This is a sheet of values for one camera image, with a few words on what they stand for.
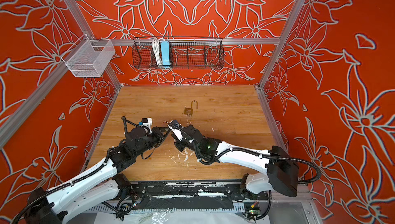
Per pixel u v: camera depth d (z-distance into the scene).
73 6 0.76
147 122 0.71
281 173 0.41
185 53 0.98
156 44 0.87
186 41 0.92
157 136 0.65
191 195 0.73
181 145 0.66
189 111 1.04
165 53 0.88
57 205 0.41
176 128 0.60
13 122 0.51
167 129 0.73
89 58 0.92
